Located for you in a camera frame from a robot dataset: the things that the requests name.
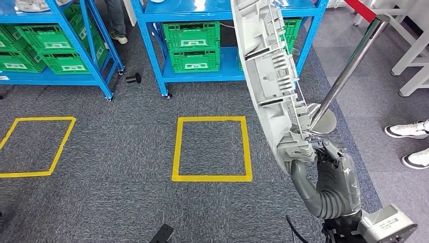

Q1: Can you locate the silver wheel hubcap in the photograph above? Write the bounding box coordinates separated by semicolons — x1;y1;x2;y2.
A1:
230;0;317;175
15;0;73;12

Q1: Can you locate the red barrier belt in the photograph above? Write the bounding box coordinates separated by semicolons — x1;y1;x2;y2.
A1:
343;0;378;23

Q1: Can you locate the black camera cable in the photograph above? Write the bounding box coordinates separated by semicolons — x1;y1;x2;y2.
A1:
285;215;311;243

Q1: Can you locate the chrome stanchion post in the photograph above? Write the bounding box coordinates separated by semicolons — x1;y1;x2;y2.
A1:
307;14;391;136

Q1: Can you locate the green plastic crate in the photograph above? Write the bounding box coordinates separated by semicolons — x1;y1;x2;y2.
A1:
0;26;31;54
40;33;110;75
162;21;221;52
0;50;47;73
15;5;101;54
168;48;221;73
283;18;303;56

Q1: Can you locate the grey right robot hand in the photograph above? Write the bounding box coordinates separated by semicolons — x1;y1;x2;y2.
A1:
289;139;363;218

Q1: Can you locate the yellow floor tape square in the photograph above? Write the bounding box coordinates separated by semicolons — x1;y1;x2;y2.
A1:
171;116;253;183
0;116;77;179

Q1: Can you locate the white bench frame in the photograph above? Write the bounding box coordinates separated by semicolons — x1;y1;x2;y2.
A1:
352;0;429;98

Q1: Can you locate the blue metal shelf rack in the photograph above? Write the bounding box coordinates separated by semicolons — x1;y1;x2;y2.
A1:
131;0;331;99
0;0;125;101

